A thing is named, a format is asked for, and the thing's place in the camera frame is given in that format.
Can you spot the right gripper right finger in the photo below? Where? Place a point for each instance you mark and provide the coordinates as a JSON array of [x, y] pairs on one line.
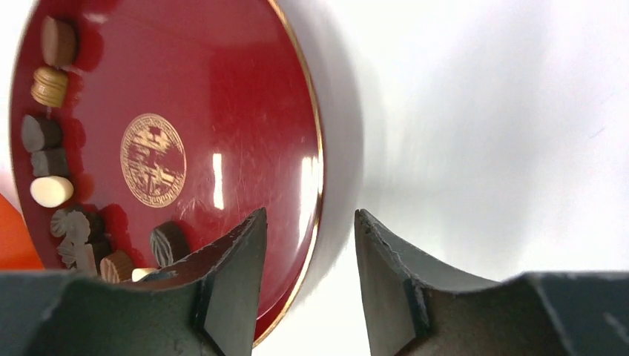
[[415, 304]]

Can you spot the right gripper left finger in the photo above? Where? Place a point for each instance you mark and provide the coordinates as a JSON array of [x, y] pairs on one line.
[[204, 304]]

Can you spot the orange chocolate box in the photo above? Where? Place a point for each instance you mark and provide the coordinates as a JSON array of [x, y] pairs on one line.
[[17, 249]]

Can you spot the white oval chocolate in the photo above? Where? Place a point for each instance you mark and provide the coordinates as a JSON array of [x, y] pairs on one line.
[[51, 191]]

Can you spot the caramel ridged chocolate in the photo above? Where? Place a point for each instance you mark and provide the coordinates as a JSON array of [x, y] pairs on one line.
[[49, 86]]

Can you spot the brown oval chocolate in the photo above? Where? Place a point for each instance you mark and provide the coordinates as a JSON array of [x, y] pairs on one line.
[[58, 42]]

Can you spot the red round tray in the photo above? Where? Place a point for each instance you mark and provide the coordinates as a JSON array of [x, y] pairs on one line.
[[194, 111]]

